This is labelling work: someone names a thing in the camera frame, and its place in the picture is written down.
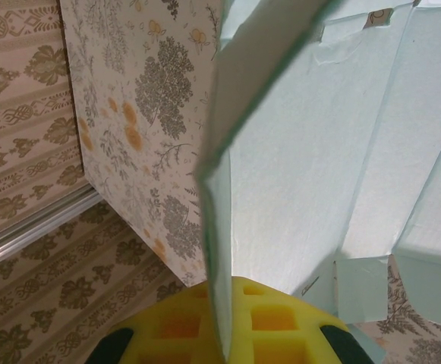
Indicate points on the aluminium extrusion frame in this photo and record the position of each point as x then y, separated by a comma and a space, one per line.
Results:
34, 231

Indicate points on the light blue paper box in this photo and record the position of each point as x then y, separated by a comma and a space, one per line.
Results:
300, 151

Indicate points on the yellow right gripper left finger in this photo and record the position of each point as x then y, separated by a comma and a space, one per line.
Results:
167, 333

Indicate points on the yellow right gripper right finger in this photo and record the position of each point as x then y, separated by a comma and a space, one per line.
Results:
281, 326

